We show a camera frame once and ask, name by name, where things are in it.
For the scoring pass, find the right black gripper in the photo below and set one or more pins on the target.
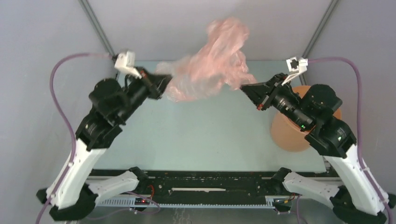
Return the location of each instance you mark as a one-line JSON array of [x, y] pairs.
[[259, 93]]

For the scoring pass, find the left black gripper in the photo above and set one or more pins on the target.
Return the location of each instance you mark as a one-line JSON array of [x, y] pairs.
[[158, 82]]

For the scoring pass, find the pink plastic trash bag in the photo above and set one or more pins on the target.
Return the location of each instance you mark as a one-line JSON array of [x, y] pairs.
[[220, 61]]

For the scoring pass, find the orange trash bin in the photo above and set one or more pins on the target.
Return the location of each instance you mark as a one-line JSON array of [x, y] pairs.
[[287, 136]]

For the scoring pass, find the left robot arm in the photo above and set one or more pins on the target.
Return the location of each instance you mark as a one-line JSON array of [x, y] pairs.
[[70, 196]]

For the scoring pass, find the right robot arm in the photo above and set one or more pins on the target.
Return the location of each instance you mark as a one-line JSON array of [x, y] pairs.
[[357, 200]]

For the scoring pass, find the small electronics board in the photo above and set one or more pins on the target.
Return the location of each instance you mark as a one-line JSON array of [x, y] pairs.
[[141, 201]]

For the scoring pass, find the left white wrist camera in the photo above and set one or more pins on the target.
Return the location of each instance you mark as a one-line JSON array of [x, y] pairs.
[[124, 63]]

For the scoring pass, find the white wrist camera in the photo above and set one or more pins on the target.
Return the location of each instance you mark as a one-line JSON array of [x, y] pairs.
[[296, 67], [124, 63]]

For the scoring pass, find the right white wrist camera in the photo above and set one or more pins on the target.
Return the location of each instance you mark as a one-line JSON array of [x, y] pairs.
[[296, 67]]

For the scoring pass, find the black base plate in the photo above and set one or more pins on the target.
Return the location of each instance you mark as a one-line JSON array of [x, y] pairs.
[[141, 187]]

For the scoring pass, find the right corner frame post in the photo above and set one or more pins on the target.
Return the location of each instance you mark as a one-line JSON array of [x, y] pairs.
[[320, 28]]

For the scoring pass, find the corner frame post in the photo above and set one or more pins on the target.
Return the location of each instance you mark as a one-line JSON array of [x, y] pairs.
[[97, 27], [320, 28]]

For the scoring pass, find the left corner frame post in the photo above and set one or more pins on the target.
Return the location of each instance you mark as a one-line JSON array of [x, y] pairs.
[[97, 27]]

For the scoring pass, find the aluminium frame rail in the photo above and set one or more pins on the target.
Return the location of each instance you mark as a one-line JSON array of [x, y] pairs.
[[220, 191]]

